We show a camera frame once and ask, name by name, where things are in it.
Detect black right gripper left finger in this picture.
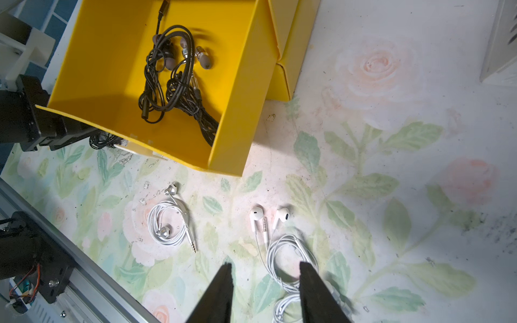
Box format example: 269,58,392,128
187,262,234,323

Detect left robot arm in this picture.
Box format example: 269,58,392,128
1,75,100,304

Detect yellow drawer cabinet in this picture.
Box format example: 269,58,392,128
40,1,320,176

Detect small black wired earphones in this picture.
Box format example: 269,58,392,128
166,38,219,147

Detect white perforated file organizer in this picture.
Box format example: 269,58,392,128
480,0,516,87

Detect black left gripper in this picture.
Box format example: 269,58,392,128
1,75,100,152

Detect black earphones large coil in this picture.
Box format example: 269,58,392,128
138,1,195,125

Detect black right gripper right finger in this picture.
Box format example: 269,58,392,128
299,262,351,323

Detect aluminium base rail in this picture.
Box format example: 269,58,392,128
1,181,156,322

